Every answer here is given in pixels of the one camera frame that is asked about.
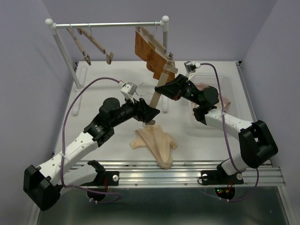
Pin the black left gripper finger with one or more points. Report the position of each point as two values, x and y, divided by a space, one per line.
147 111
145 118

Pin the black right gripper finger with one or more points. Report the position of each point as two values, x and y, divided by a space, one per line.
179 80
171 92

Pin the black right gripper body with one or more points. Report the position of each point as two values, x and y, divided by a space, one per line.
189 92

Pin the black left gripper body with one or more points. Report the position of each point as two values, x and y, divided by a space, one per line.
131 110

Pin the wooden hanger with beige cloth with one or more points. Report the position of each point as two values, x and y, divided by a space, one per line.
169 67

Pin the wooden hanger with brown cloth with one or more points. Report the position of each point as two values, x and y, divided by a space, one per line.
158 46

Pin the beige underwear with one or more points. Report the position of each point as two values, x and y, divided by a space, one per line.
158 142

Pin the pink underwear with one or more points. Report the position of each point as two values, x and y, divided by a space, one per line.
226 102

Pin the brown underwear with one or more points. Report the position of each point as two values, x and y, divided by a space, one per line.
155 62

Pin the wooden clip hanger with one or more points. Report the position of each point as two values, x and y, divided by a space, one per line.
80 47
97 44

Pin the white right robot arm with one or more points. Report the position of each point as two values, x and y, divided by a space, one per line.
255 139

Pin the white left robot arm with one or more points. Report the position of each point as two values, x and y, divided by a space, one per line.
43 183

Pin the empty wooden clip hanger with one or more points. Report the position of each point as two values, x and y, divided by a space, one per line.
80 47

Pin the white plastic basket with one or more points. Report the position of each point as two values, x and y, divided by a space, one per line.
212 117

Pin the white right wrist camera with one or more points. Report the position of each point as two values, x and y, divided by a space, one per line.
191 68

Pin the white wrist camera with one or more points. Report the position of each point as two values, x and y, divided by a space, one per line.
128 91
191 68

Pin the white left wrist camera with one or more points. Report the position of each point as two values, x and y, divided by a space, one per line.
128 91

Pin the aluminium mounting rail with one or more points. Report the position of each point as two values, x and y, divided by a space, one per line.
138 169

